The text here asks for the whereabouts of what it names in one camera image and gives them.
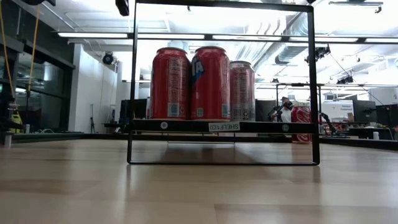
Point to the small white cup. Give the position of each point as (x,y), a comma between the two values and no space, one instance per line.
(375,135)
(27,128)

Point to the small white bottle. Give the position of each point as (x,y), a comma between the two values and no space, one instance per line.
(8,139)

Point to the white sign board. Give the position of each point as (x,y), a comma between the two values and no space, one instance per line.
(337,109)

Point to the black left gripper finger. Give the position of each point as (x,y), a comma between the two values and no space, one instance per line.
(122,7)

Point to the long ceiling light strip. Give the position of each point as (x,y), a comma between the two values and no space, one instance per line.
(93,35)

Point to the silver ventilation duct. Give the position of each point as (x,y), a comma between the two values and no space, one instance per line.
(289,54)

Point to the red beverage can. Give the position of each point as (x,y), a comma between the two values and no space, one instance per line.
(169,87)

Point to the yellow device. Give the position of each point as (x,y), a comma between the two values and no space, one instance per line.
(17,123)

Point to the thin black tripod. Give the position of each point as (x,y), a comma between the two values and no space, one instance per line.
(91,119)

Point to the wooden shelf with black frame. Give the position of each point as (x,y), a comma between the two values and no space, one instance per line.
(186,126)

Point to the black metal rack frame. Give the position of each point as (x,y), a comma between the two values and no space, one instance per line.
(280,84)

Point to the red Coca-Cola can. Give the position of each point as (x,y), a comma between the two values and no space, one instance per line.
(301,115)

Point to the person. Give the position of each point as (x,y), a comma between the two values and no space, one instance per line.
(284,112)

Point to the black ceiling camera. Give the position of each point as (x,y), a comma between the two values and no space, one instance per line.
(320,52)
(345,80)
(108,58)

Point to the white shelf label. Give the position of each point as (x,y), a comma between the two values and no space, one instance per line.
(224,127)

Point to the silver beverage can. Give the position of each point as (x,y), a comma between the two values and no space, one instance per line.
(242,93)

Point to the red Fanta can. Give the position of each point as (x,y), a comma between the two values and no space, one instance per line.
(210,93)

